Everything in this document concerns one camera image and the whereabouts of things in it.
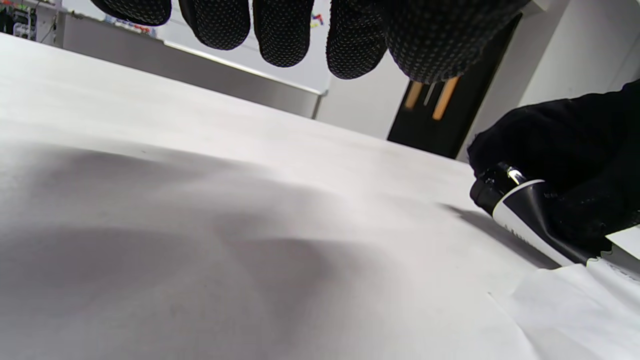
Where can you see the white whiteboard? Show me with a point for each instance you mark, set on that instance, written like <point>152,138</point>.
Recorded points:
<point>280,70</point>

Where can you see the black door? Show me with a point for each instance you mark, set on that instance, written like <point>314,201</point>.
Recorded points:
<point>465,115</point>

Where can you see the grey partition panel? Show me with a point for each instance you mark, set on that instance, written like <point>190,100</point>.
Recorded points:
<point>210,70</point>

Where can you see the white paper sheet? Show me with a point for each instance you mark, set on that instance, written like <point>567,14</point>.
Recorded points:
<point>575,310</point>

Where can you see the person's right hand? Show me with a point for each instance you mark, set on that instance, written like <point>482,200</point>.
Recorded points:
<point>580,150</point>

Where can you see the cluttered equipment shelf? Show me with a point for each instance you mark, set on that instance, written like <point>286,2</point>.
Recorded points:
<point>17,22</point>

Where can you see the person's left hand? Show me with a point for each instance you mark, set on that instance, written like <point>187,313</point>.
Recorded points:
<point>430,35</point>

